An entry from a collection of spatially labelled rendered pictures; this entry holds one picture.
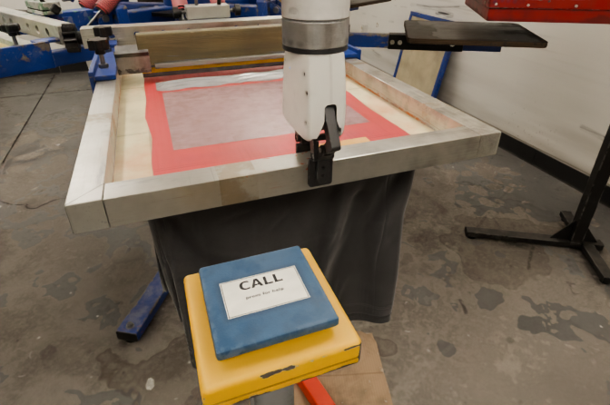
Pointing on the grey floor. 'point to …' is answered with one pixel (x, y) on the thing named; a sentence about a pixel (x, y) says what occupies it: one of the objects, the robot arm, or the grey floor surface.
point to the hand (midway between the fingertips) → (313, 163)
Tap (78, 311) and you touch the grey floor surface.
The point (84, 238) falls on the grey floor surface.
